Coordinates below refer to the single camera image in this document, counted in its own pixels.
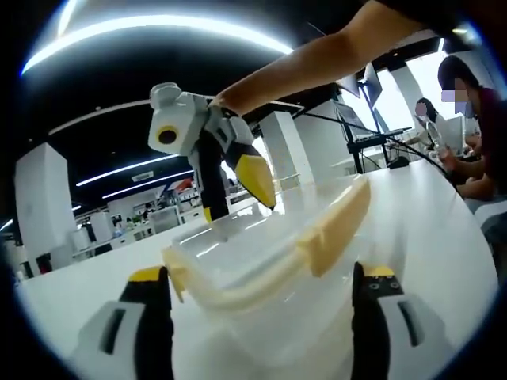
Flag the open laptop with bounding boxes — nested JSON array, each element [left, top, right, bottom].
[[334, 98, 413, 140]]

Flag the long ceiling light strip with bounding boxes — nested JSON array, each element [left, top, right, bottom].
[[21, 14, 295, 77]]

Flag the grey white chair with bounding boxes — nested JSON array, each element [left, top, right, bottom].
[[473, 199, 507, 249]]

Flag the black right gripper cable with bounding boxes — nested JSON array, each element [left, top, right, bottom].
[[304, 110, 455, 180]]

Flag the large dark monitor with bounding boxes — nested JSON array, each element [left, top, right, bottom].
[[338, 63, 383, 105]]

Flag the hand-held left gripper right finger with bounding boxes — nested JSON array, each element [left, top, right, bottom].
[[350, 261, 452, 380]]

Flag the grey mesh office chair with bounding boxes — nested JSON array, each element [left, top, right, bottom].
[[148, 207, 181, 235]]

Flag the clear plastic container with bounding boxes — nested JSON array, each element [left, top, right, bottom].
[[160, 173, 373, 318]]

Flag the white cabinet row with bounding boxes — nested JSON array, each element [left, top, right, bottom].
[[71, 197, 254, 258]]

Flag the clear plastic storage box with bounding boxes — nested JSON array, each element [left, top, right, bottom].
[[185, 237, 358, 380]]

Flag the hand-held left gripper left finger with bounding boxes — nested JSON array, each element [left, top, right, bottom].
[[77, 265, 175, 380]]

